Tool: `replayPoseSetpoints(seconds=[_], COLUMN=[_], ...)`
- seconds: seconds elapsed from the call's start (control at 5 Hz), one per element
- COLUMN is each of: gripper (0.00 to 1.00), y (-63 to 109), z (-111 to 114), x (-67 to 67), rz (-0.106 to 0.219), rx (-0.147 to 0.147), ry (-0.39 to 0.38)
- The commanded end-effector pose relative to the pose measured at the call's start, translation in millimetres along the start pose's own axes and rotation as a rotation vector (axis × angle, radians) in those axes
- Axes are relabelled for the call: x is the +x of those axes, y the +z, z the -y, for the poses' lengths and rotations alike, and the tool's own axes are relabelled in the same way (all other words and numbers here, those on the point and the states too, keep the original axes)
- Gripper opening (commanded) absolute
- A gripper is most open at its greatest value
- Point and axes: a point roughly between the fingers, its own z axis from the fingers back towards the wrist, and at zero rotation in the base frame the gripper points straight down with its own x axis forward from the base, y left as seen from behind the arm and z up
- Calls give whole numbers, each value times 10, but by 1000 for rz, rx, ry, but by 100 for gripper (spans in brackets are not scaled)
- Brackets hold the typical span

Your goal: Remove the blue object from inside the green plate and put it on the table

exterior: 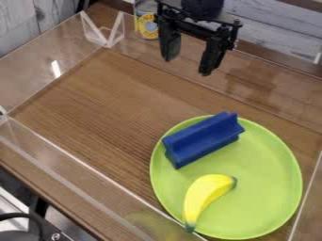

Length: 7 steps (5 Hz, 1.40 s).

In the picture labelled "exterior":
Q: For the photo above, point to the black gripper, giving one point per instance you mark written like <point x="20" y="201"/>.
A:
<point x="199" y="18"/>

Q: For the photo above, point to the blue block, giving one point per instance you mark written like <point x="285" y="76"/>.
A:
<point x="201" y="138"/>

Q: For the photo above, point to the green plate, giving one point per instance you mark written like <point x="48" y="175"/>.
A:
<point x="264" y="199"/>

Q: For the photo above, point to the yellow labelled tin can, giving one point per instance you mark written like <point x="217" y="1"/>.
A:
<point x="144" y="10"/>

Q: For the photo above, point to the yellow toy banana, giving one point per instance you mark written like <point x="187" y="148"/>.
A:
<point x="205" y="189"/>

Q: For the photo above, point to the clear acrylic triangle bracket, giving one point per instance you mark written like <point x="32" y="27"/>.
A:
<point x="102" y="36"/>

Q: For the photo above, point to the clear acrylic front wall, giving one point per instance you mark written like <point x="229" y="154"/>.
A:
<point x="101" y="205"/>

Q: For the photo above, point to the black metal mount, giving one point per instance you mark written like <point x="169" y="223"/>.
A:
<point x="40" y="226"/>

